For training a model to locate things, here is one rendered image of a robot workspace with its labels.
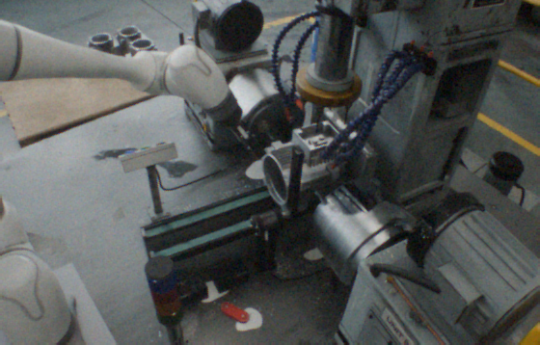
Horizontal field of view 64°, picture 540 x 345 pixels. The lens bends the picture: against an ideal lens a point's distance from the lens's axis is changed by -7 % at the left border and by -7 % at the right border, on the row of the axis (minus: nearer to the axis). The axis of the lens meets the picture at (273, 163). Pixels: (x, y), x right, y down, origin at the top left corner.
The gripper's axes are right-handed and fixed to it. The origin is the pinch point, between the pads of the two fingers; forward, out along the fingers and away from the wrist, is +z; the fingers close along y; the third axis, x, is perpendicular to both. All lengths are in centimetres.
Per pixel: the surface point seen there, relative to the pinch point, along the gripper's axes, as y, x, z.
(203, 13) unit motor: 53, -14, -15
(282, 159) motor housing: -7.2, -3.8, 2.0
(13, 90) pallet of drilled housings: 237, 119, 41
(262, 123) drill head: 13.4, -6.2, 6.7
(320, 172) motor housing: -13.0, -10.5, 10.4
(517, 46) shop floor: 151, -273, 284
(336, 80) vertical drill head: -10.5, -27.2, -13.8
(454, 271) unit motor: -68, -16, -16
